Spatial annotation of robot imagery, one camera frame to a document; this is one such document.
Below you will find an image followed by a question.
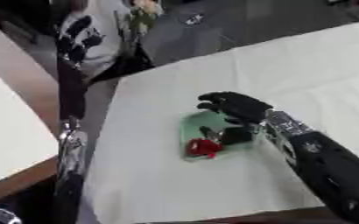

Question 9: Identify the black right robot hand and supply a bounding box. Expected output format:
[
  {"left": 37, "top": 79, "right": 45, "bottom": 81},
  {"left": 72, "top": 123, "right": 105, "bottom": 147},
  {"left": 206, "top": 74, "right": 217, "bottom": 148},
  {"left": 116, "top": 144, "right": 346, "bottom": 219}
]
[{"left": 194, "top": 91, "right": 277, "bottom": 126}]

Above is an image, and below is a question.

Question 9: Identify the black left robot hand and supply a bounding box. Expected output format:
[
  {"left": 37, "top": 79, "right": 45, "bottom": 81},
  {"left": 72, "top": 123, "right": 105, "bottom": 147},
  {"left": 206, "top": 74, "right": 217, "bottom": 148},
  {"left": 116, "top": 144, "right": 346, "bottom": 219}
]
[{"left": 53, "top": 14, "right": 108, "bottom": 122}]

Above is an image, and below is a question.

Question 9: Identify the pale green open box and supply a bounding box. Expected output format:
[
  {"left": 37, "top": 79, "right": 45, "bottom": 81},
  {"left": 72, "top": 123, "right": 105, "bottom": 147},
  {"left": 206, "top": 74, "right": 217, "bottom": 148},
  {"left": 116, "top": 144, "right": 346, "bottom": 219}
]
[{"left": 178, "top": 109, "right": 265, "bottom": 162}]

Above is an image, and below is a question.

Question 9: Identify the black block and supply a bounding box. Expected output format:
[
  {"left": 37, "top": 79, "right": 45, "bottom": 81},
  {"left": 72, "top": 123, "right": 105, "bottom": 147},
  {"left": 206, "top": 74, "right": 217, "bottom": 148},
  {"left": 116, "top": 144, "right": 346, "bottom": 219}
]
[{"left": 219, "top": 126, "right": 255, "bottom": 146}]

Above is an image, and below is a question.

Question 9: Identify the small dark silver object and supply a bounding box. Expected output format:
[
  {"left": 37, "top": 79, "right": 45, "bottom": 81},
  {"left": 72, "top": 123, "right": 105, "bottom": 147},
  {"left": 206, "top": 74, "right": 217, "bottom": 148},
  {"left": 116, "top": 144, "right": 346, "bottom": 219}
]
[{"left": 198, "top": 125, "right": 224, "bottom": 144}]

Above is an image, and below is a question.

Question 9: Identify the red soft toy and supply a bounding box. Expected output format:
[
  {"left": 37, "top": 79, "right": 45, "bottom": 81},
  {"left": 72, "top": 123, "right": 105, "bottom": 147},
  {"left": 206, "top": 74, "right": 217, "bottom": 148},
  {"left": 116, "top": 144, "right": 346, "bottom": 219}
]
[{"left": 186, "top": 137, "right": 226, "bottom": 159}]

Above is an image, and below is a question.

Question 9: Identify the white bag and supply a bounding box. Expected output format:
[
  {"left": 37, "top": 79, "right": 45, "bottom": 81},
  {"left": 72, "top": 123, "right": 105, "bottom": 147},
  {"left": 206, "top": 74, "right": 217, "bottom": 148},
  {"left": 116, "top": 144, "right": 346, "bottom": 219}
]
[{"left": 58, "top": 0, "right": 134, "bottom": 77}]

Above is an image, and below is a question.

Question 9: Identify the white wood-edged side table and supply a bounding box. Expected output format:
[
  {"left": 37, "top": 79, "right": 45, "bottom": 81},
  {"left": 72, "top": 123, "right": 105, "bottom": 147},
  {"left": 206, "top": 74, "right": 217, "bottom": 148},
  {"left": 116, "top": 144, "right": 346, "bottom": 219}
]
[{"left": 0, "top": 20, "right": 62, "bottom": 205}]

